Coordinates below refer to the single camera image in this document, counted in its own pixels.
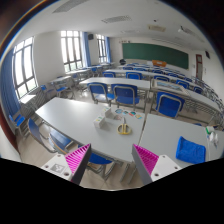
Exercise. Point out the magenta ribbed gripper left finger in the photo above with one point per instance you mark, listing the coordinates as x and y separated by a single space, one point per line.
71 166

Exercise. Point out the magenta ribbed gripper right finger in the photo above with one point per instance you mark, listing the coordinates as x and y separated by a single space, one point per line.
152 167

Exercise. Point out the blue folded towel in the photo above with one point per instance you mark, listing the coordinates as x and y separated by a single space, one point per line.
190 152

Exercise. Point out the blue chair under table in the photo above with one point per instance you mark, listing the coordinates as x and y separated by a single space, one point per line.
59 141

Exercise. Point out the grey right table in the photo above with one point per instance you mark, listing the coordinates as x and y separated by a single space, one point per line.
161 136

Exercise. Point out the grey near table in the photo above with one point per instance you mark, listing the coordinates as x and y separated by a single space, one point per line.
75 119

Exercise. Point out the small white box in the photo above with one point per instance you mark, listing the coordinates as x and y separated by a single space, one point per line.
99 121

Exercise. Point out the blue chair near left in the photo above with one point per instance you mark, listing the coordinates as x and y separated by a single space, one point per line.
35 133

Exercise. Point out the white paper box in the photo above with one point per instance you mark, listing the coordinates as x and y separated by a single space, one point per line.
109 113

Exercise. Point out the colourful picture cards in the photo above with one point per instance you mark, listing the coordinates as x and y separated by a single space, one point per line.
121 113

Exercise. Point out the blue chair behind table right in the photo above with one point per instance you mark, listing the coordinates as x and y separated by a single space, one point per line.
169 104

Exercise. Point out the blue chair behind table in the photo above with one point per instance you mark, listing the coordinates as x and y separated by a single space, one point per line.
99 92
125 94
169 104

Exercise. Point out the blue chair behind table middle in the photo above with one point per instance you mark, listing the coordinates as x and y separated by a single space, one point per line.
125 94

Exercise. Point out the blue chair far left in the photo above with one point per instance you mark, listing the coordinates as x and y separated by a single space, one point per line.
19 123

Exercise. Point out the blue chair behind table left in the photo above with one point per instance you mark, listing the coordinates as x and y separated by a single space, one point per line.
99 92

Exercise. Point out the grey second row table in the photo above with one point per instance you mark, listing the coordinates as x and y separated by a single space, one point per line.
141 84

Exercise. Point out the green chalkboard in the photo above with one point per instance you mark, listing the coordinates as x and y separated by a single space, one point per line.
149 52

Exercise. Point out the blue window curtain left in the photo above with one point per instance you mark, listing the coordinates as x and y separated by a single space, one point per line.
9 99

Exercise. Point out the yellow handled scissors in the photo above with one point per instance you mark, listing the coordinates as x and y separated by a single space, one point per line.
124 129

